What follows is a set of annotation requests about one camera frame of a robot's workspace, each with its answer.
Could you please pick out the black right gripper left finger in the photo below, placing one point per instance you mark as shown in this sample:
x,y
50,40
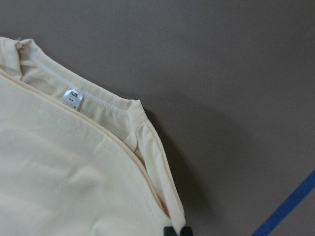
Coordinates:
x,y
169,231

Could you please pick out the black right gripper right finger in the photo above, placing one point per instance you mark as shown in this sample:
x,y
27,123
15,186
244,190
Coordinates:
x,y
186,231

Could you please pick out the beige long-sleeve printed shirt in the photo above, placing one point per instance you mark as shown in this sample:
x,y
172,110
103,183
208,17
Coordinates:
x,y
76,159

